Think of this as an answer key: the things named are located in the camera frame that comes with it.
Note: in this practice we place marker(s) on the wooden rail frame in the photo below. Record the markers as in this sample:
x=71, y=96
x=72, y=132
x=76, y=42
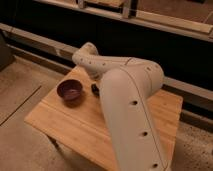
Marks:
x=183, y=58

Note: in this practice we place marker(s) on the dark purple bowl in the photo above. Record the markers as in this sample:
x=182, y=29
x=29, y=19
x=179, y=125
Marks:
x=70, y=89

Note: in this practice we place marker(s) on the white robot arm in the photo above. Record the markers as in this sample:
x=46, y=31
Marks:
x=125, y=85

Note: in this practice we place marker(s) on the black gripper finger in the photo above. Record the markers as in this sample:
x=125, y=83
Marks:
x=95, y=90

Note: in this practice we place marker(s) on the wooden table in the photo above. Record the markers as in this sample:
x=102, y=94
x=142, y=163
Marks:
x=80, y=126

